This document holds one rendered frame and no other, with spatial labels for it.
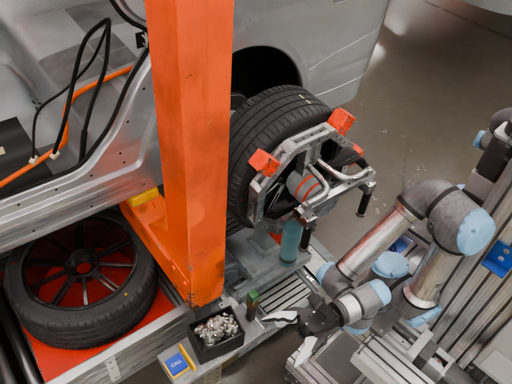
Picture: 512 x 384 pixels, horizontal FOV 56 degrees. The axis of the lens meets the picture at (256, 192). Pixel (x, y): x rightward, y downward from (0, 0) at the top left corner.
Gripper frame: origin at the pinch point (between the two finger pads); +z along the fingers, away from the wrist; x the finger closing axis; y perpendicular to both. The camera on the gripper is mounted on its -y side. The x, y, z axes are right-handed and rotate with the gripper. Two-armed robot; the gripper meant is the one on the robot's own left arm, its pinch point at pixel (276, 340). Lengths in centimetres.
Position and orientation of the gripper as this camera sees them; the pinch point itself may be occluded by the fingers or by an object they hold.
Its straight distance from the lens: 125.2
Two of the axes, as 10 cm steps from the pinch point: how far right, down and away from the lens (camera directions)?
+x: -5.0, -5.6, 6.6
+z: -8.7, 3.2, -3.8
